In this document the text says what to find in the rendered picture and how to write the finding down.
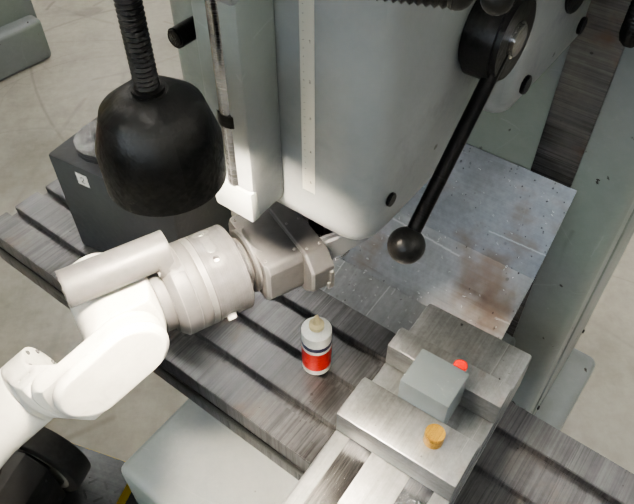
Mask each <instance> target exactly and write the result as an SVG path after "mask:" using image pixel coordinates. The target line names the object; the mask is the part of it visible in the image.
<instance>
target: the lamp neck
mask: <svg viewBox="0 0 634 504"><path fill-rule="evenodd" d="M113 1H114V2H115V3H114V6H115V8H116V9H115V11H116V13H117V15H116V16H117V18H118V23H119V24H120V25H119V28H120V30H121V31H120V32H121V35H122V39H123V44H124V45H125V46H124V48H125V50H126V52H125V53H126V55H127V57H126V58H127V60H128V64H129V69H130V70H131V71H130V73H131V75H132V76H131V78H132V80H133V81H132V82H133V84H134V89H135V90H137V91H139V92H141V93H150V92H153V91H155V90H156V89H157V88H158V87H159V85H160V82H159V77H158V73H157V68H156V63H155V58H154V53H153V48H152V47H151V46H152V43H151V42H150V41H151V38H150V36H149V35H150V33H149V31H148V30H149V28H148V26H147V24H148V23H147V21H146V19H147V18H146V16H145V11H144V6H143V0H113Z"/></svg>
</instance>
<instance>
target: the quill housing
mask: <svg viewBox="0 0 634 504"><path fill-rule="evenodd" d="M475 1H476V0H473V2H472V4H471V5H470V6H469V7H468V8H466V9H464V10H462V11H453V10H450V9H448V8H447V7H446V8H444V9H443V10H442V9H441V7H440V6H438V7H436V8H433V7H432V6H431V5H429V6H428V7H425V6H424V5H423V4H421V5H419V6H417V5H416V4H415V3H413V4H411V5H408V3H407V2H404V3H403V4H400V3H399V2H398V1H396V2H395V3H392V2H391V1H390V0H388V1H386V2H384V1H383V0H378V1H376V0H273V5H274V24H275V43H276V63H277V82H278V101H279V120H280V140H281V159H282V178H283V195H282V197H281V198H280V199H278V200H277V202H279V203H281V204H283V205H284V206H286V207H288V208H290V209H292V210H294V211H296V212H297V213H299V214H301V215H303V216H305V217H307V218H309V219H310V220H312V221H314V222H316V223H318V224H320V225H321V226H323V227H325V228H327V229H329V230H331V231H333V232H334V233H336V234H338V235H340V236H343V237H346V238H349V239H353V240H361V239H365V238H369V237H372V236H373V235H375V234H376V233H378V232H379V231H380V230H381V229H382V228H383V227H384V226H385V225H386V224H387V223H388V222H389V221H390V220H391V219H392V218H393V217H394V216H395V215H396V214H397V213H398V212H399V211H400V210H401V208H402V207H403V206H404V205H405V204H406V203H407V202H408V201H409V200H410V199H411V198H412V197H413V196H414V195H415V194H416V193H417V192H418V191H419V190H420V189H421V188H422V187H423V186H424V184H425V183H426V182H427V181H428V180H429V179H430V178H431V177H432V175H433V173H434V171H435V169H436V167H437V165H438V163H439V161H440V159H441V157H442V155H443V153H444V151H445V149H446V146H447V144H448V142H449V140H450V138H451V136H452V134H453V132H454V130H455V128H456V126H457V124H458V122H459V120H460V118H461V116H462V114H463V112H464V110H465V108H466V106H467V104H468V102H469V100H470V98H471V96H472V94H473V92H474V90H475V88H476V86H477V84H478V82H479V80H480V79H478V78H475V77H472V76H470V75H467V74H465V73H463V72H462V70H461V66H460V64H459V60H458V49H459V43H460V38H461V34H462V31H463V28H464V25H465V22H466V20H467V17H468V15H469V13H470V11H471V9H472V7H473V5H474V3H475ZM170 5H171V11H172V17H173V23H174V26H175V25H176V24H178V23H180V22H182V21H183V20H185V19H187V18H189V17H190V16H193V12H192V5H191V0H170ZM178 51H179V57H180V63H181V68H182V74H183V80H184V81H186V82H189V83H191V84H192V85H194V86H195V87H197V88H198V89H199V90H200V92H201V93H202V95H203V96H204V98H205V92H204V86H203V79H202V72H201V65H200V59H199V52H198V45H197V39H196V40H194V41H192V42H191V43H189V44H187V45H186V46H184V47H182V48H180V49H178Z"/></svg>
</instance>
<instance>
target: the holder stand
mask: <svg viewBox="0 0 634 504"><path fill-rule="evenodd" d="M96 127H97V117H96V118H95V119H94V120H92V121H91V122H90V123H88V124H86V125H84V126H83V127H82V128H81V129H80V130H79V131H78V132H77V133H75V134H74V135H73V136H71V137H70V138H69V139H67V140H66V141H65V142H63V143H62V144H61V145H60V146H58V147H57V148H56V149H54V150H53V151H52V152H50V153H49V158H50V160H51V163H52V165H53V168H54V170H55V173H56V176H57V178H58V181H59V183H60V186H61V188H62V191H63V194H64V196H65V199H66V201H67V204H68V206H69V209H70V212H71V214H72V217H73V219H74V222H75V224H76V227H77V229H78V232H79V235H80V237H81V240H82V242H83V243H84V244H86V245H88V246H90V247H92V248H94V249H96V250H98V251H100V252H105V251H107V250H110V249H112V248H115V247H117V246H120V245H123V244H125V243H128V242H130V241H133V240H135V239H138V238H140V237H143V236H145V235H148V234H150V233H153V232H155V231H158V230H160V231H161V232H162V233H163V235H164V236H165V238H166V240H167V242H168V244H169V243H171V242H174V241H176V240H179V239H181V238H184V237H186V236H189V235H191V234H194V233H196V232H199V231H201V230H203V229H206V228H208V227H211V226H213V225H216V224H218V225H220V226H222V227H223V228H224V229H225V230H226V231H227V232H228V234H229V225H228V223H229V220H230V218H231V217H232V215H231V210H230V209H228V208H227V207H225V206H223V205H221V204H220V203H218V202H217V198H216V195H215V196H214V197H213V198H212V199H211V200H209V201H208V202H207V203H205V204H204V205H202V206H200V207H198V208H196V209H194V210H191V211H189V212H186V213H182V214H179V215H174V216H166V217H148V216H141V215H137V214H134V213H131V212H128V211H126V210H124V209H122V208H121V207H119V206H118V205H117V204H116V203H115V202H114V201H113V200H112V199H111V198H110V196H109V194H108V192H107V189H106V186H105V183H104V179H103V176H102V173H101V170H100V167H99V164H98V161H97V158H96V154H95V137H96Z"/></svg>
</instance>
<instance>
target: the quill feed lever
mask: <svg viewBox="0 0 634 504"><path fill-rule="evenodd" d="M535 14H536V0H518V1H517V2H516V3H515V4H514V5H513V6H512V7H511V9H510V10H509V11H508V12H507V13H505V14H503V15H500V16H491V15H489V14H488V13H486V12H485V11H484V10H483V9H482V6H481V4H480V0H476V1H475V3H474V5H473V7H472V9H471V11H470V13H469V15H468V17H467V20H466V22H465V25H464V28H463V31H462V34H461V38H460V43H459V49H458V60H459V64H460V66H461V70H462V72H463V73H465V74H467V75H470V76H472V77H475V78H478V79H480V80H479V82H478V84H477V86H476V88H475V90H474V92H473V94H472V96H471V98H470V100H469V102H468V104H467V106H466V108H465V110H464V112H463V114H462V116H461V118H460V120H459V122H458V124H457V126H456V128H455V130H454V132H453V134H452V136H451V138H450V140H449V142H448V144H447V146H446V149H445V151H444V153H443V155H442V157H441V159H440V161H439V163H438V165H437V167H436V169H435V171H434V173H433V175H432V177H431V179H430V181H429V183H428V185H427V187H426V189H425V191H424V193H423V195H422V197H421V199H420V201H419V203H418V205H417V207H416V209H415V211H414V213H413V215H412V217H411V219H410V221H409V223H408V225H407V226H403V227H399V228H397V229H396V230H394V231H393V232H392V233H391V234H390V236H389V238H388V241H387V250H388V253H389V255H390V256H391V258H392V259H393V260H394V261H396V262H398V263H400V264H405V265H408V264H413V263H415V262H417V261H418V260H419V259H420V258H421V257H422V256H423V254H424V252H425V248H426V243H425V239H424V237H423V235H422V233H421V232H422V230H423V228H424V226H425V224H426V222H427V220H428V218H429V216H430V214H431V212H432V210H433V208H434V206H435V204H436V202H437V200H438V198H439V196H440V194H441V192H442V190H443V188H444V186H445V184H446V182H447V180H448V178H449V176H450V174H451V172H452V170H453V168H454V166H455V164H456V162H457V160H458V158H459V156H460V154H461V152H462V150H463V148H464V146H465V144H466V142H467V140H468V138H469V136H470V134H471V132H472V130H473V128H474V126H475V124H476V122H477V120H478V118H479V116H480V114H481V112H482V110H483V108H484V106H485V104H486V102H487V100H488V98H489V96H490V94H491V92H492V90H493V88H494V86H495V84H496V82H498V81H499V80H502V79H504V78H505V77H506V76H507V75H508V74H509V73H510V72H511V70H512V69H513V68H514V66H515V64H516V63H517V61H518V59H519V58H520V56H521V54H522V52H523V50H524V48H525V45H526V43H527V41H528V38H529V36H530V33H531V30H532V27H533V23H534V19H535Z"/></svg>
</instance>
